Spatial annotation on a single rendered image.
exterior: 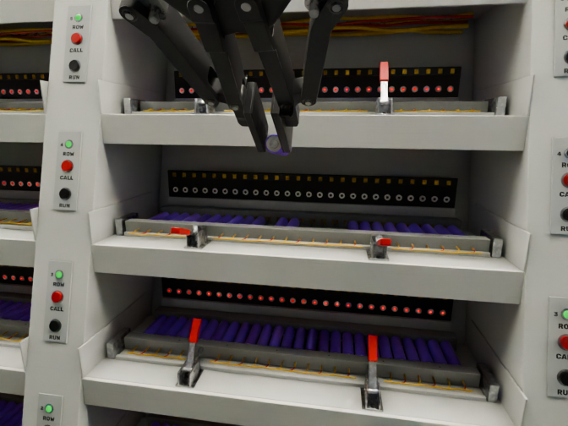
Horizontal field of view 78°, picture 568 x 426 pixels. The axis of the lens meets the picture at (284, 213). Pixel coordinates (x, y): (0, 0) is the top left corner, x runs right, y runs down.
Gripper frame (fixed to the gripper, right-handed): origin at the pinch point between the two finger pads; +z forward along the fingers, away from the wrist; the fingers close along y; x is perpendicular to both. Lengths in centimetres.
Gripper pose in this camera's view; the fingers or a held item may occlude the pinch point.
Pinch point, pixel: (270, 120)
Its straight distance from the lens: 33.1
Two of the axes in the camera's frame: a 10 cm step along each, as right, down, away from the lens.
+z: 1.3, 2.9, 9.5
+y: 9.9, 0.5, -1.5
